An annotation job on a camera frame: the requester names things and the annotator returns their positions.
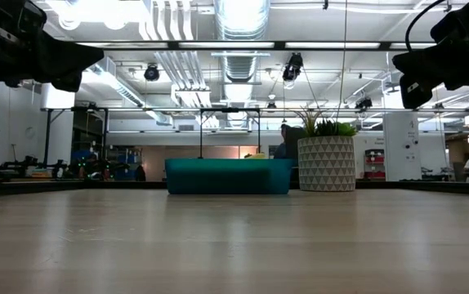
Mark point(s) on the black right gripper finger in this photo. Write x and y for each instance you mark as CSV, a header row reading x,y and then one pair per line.
x,y
416,94
422,65

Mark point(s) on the teal plastic bin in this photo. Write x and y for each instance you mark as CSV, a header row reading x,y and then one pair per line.
x,y
226,175

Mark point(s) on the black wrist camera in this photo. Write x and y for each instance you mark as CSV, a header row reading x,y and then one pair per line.
x,y
18,16
459,22

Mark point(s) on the white square pillar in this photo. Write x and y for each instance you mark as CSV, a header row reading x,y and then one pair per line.
x,y
402,147

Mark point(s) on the black background robot rig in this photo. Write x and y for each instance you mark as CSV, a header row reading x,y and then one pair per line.
x,y
95,167
26,162

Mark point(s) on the black ceiling spotlight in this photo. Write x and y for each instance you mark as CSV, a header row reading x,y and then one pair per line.
x,y
152,72
363,103

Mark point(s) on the potted succulent plant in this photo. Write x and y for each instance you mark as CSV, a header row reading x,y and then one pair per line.
x,y
326,163

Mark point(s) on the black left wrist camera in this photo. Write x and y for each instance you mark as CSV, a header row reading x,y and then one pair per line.
x,y
18,16

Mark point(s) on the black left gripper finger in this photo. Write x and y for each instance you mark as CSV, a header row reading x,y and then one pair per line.
x,y
67,57
68,83

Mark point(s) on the black overhead camera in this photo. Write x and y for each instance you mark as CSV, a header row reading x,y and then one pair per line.
x,y
293,65

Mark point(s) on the red storage shelf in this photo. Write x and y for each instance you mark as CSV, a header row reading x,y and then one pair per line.
x,y
374,163

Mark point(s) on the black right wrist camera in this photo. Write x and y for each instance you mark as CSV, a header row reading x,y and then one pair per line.
x,y
459,22

